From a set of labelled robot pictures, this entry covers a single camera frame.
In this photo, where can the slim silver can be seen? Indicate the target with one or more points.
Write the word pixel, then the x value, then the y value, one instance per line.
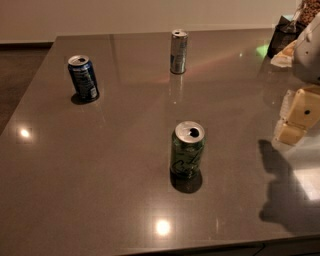
pixel 179 40

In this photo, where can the clear snack jar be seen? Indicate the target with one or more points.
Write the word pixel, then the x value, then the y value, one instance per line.
pixel 306 11

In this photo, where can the white snack packet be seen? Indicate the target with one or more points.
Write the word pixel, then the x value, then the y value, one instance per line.
pixel 284 58

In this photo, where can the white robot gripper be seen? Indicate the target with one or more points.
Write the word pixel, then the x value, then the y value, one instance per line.
pixel 309 56

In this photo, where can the green soda can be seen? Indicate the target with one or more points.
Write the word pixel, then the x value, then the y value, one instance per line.
pixel 188 141

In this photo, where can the blue soda can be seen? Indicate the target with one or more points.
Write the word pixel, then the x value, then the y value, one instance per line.
pixel 83 77

